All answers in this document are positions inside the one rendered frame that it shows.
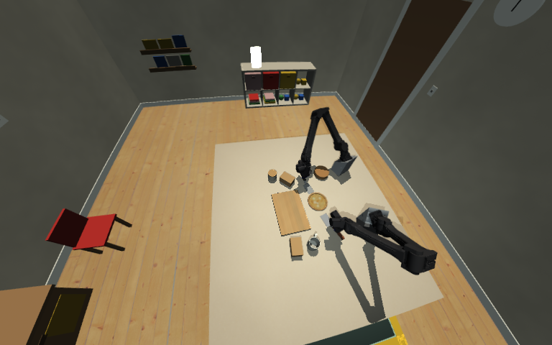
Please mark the round cheese pizza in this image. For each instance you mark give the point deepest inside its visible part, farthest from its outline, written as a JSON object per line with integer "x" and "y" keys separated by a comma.
{"x": 317, "y": 201}

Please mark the grey mug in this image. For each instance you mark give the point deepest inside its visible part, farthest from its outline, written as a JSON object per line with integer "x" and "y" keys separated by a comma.
{"x": 313, "y": 243}

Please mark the wooden cutting board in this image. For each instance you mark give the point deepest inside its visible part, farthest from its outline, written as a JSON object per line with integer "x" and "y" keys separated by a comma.
{"x": 290, "y": 212}

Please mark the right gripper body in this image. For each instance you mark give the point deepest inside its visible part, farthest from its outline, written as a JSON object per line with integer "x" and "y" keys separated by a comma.
{"x": 305, "y": 173}

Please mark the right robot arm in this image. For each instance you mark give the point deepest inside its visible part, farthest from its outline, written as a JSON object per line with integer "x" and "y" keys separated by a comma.
{"x": 339, "y": 143}

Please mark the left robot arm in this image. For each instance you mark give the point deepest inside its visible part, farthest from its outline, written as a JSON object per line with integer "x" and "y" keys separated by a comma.
{"x": 415, "y": 259}

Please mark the brown rectangular block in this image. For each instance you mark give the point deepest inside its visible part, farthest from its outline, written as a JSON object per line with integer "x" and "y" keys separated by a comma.
{"x": 287, "y": 179}
{"x": 296, "y": 248}

